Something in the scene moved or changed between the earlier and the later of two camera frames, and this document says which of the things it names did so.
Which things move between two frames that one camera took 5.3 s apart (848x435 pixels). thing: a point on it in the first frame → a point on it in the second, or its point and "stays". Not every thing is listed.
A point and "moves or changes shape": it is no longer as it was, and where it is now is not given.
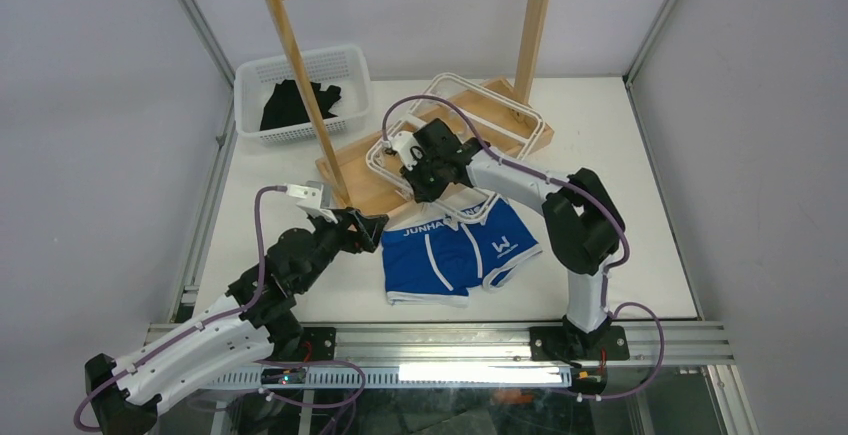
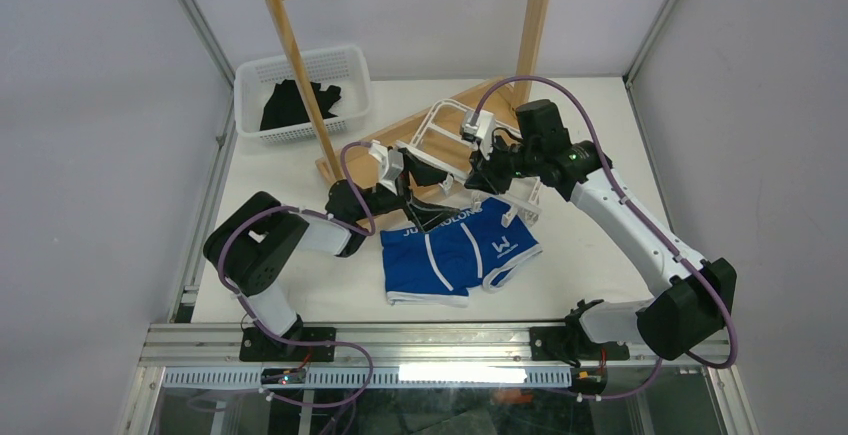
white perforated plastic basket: (270, 108) stays
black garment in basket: (287, 104) stays
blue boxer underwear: (437, 263) stays
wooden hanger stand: (421, 158) stays
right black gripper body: (426, 177) → (505, 164)
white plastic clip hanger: (480, 214) moves or changes shape
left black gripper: (367, 229) → (428, 215)
